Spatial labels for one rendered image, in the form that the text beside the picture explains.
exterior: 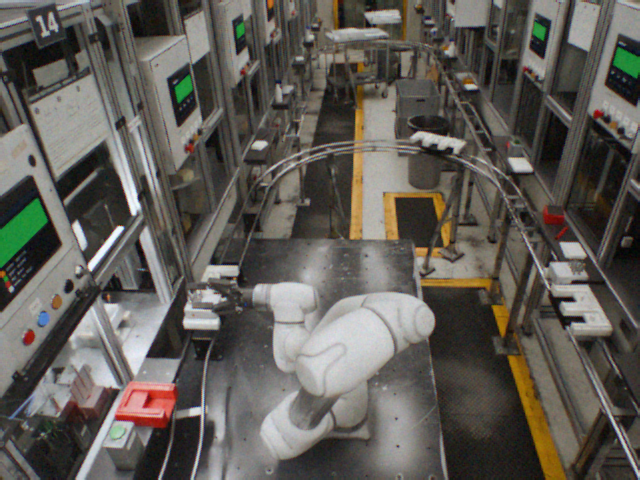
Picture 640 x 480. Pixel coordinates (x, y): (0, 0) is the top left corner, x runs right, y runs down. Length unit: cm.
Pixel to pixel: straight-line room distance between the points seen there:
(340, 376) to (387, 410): 87
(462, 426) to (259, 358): 116
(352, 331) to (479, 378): 191
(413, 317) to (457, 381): 180
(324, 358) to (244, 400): 96
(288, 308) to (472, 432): 141
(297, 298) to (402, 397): 60
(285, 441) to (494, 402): 151
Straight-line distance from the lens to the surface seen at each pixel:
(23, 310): 125
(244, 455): 176
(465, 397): 274
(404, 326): 102
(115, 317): 186
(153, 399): 167
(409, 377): 192
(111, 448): 149
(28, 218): 121
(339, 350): 96
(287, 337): 151
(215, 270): 216
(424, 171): 441
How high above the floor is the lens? 218
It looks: 34 degrees down
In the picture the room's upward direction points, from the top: 3 degrees counter-clockwise
